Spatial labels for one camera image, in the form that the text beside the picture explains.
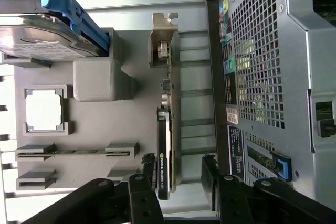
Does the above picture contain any green RAM stick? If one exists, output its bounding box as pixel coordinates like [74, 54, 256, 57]
[15, 149, 131, 156]

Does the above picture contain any blue card retention clip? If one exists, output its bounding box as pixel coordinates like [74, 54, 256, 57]
[272, 152, 292, 183]

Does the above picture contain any grey plastic parts rack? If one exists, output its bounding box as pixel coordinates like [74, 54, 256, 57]
[0, 27, 182, 192]

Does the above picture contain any silver CPU chip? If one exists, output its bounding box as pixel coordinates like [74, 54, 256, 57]
[26, 94, 64, 132]

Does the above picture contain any open black PC case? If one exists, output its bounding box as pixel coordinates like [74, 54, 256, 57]
[206, 0, 336, 209]

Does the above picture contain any silver hard disk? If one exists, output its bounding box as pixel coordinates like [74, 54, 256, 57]
[0, 0, 102, 60]

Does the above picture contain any blue plastic disk caddy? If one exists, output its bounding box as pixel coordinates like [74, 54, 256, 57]
[0, 0, 111, 57]

